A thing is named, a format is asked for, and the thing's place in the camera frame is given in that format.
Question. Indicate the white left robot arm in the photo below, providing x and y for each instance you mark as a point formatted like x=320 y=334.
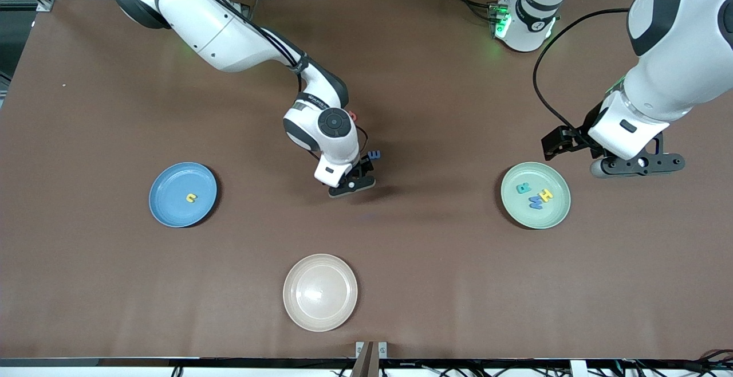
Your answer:
x=676 y=50

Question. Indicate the yellow foam letter H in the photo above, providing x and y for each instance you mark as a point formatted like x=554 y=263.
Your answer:
x=547 y=195

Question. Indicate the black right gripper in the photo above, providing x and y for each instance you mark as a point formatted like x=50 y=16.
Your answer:
x=363 y=166

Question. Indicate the blue round plate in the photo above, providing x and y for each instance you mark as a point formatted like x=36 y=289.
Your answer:
x=172 y=193

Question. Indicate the green round plate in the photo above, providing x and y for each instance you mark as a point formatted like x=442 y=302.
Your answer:
x=535 y=219

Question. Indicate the teal foam letter R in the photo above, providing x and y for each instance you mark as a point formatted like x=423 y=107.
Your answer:
x=522 y=189

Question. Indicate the metal table edge bracket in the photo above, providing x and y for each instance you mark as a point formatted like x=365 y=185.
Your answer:
x=371 y=354

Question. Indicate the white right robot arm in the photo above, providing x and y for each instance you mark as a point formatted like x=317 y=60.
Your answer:
x=217 y=27

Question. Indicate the blue capital letter W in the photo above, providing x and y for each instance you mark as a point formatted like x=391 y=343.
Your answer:
x=536 y=203

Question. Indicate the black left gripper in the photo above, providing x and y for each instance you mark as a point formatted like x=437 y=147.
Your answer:
x=579 y=137

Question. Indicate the beige round plate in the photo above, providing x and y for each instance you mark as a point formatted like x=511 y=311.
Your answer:
x=320 y=293

